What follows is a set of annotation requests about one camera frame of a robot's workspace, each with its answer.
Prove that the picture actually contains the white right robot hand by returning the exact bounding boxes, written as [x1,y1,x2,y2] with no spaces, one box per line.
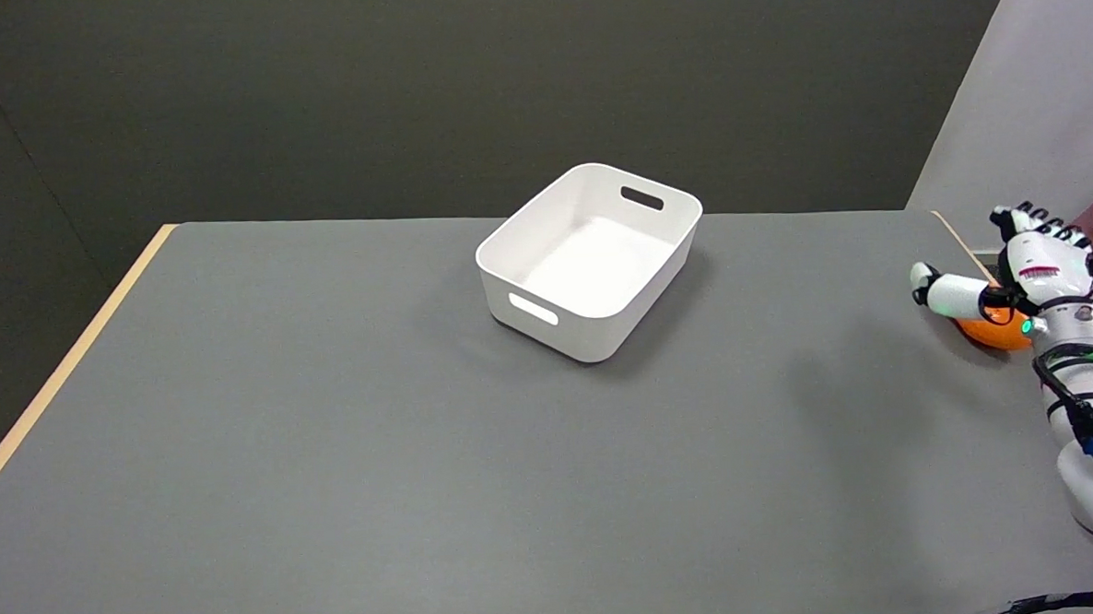
[907,198,1093,335]

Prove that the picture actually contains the white plastic bin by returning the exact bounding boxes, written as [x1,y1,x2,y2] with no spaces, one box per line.
[471,159,711,369]

